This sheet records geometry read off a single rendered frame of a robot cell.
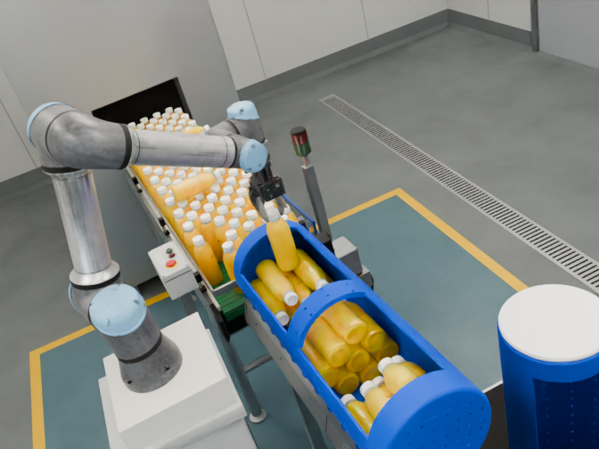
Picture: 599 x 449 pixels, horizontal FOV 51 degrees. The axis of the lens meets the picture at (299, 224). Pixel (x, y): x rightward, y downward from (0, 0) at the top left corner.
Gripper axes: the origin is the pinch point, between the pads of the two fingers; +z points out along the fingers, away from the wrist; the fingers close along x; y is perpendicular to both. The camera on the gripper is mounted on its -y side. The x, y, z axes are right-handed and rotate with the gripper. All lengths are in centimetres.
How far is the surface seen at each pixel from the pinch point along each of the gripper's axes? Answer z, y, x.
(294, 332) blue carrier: 14.8, 32.7, -13.1
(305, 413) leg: 92, -9, -9
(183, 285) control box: 28, -29, -30
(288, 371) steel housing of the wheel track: 44.9, 13.5, -14.2
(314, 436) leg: 105, -9, -9
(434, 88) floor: 132, -282, 248
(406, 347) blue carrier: 28, 44, 11
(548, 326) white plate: 28, 61, 43
